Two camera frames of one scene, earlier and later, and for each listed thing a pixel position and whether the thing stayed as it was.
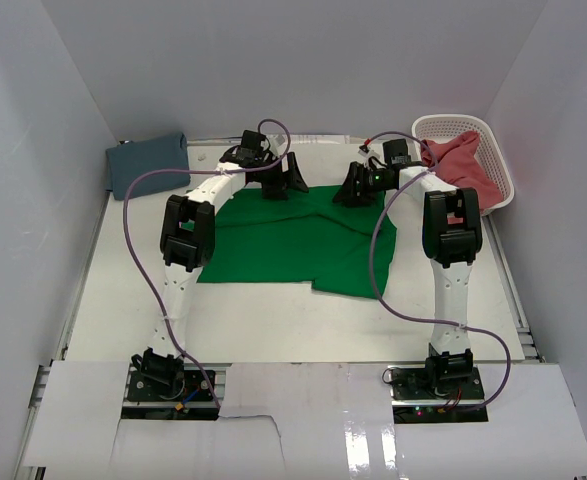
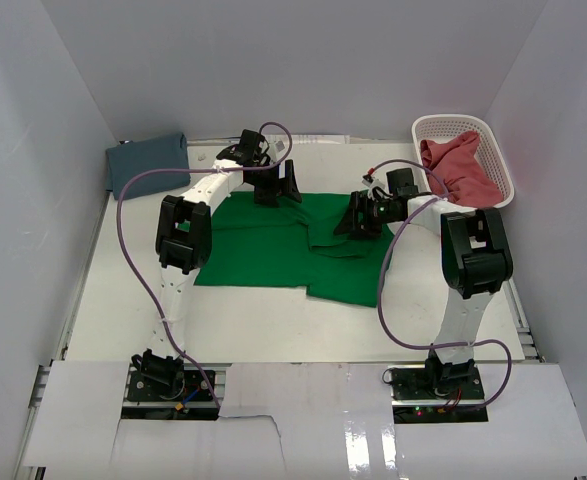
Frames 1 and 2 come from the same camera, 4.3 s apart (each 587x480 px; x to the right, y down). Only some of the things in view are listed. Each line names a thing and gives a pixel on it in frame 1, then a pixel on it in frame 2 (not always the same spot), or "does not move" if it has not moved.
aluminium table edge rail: x=531 y=351 does not move
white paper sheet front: x=304 y=417 does not move
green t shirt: x=306 y=238 does not move
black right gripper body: x=376 y=180 to x=375 y=214
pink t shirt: x=458 y=166 does not move
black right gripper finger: x=353 y=191 to x=350 y=224
